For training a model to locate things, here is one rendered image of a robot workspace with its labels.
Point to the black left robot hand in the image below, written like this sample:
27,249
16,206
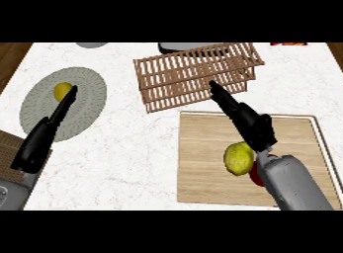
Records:
36,142

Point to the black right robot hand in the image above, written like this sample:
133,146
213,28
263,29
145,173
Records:
249,122

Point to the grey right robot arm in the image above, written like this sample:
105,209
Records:
291,184

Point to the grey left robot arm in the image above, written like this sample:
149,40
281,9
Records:
6,194

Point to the pale wooden tray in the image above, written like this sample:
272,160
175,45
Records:
256,161

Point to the red can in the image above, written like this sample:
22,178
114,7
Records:
256,176

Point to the brown wicker basket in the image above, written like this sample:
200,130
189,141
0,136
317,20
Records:
0,154

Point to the yellow-green lumpy fruit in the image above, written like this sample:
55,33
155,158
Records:
238,158

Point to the grey round woven placemat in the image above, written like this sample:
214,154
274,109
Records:
64,103

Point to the small yellow fruit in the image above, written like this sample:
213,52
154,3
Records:
61,91

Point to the red and orange object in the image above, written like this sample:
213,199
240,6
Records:
287,43

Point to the grey round object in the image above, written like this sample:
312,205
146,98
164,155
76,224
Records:
92,44

